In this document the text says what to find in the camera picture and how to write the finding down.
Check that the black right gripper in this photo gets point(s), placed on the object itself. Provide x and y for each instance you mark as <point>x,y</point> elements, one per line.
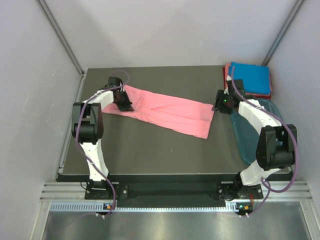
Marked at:
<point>218,106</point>

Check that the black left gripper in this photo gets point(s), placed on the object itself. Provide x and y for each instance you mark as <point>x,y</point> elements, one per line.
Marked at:
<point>127,106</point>

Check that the pink t-shirt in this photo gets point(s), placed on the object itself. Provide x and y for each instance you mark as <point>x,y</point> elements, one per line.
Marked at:
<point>178,114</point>

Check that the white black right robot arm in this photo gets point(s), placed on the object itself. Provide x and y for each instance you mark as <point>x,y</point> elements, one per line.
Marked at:
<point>276,147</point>

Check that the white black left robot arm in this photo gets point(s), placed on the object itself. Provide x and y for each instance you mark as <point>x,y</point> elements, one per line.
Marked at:
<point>87,128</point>

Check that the folded dark red t-shirt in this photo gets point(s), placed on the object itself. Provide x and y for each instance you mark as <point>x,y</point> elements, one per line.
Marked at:
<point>258,95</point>

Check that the folded blue t-shirt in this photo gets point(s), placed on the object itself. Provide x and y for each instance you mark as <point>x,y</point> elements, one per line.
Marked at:
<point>252,77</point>

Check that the teal transparent plastic bin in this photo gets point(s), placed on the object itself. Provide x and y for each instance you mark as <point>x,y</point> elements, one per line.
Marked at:
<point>246,137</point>

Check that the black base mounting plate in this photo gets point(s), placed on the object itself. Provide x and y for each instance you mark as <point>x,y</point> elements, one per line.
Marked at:
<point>216,191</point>

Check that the aluminium frame rail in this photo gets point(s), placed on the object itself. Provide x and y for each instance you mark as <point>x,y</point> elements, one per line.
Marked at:
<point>73,192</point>

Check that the grey slotted cable duct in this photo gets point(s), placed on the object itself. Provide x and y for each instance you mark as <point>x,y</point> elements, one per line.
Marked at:
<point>102,207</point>

